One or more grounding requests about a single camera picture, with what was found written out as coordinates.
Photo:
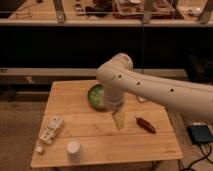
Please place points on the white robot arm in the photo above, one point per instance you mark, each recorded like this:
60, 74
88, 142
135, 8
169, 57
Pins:
117, 77

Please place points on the green bowl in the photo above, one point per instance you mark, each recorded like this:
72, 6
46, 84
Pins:
94, 97

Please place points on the white card on table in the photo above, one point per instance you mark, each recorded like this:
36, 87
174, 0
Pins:
142, 100

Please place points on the red chili pepper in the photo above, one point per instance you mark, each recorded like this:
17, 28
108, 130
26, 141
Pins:
145, 125

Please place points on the wooden table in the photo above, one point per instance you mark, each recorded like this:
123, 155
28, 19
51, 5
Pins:
102, 142

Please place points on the crumpled white packet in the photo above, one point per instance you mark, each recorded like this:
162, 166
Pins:
50, 132

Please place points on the white paper cup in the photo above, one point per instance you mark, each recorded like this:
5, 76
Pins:
74, 151

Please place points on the small white cube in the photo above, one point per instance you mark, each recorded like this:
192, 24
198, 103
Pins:
40, 150

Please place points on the long workbench shelf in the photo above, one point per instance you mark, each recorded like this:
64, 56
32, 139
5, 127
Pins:
63, 12

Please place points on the black foot pedal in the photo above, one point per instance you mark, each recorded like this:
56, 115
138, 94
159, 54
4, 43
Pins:
199, 134

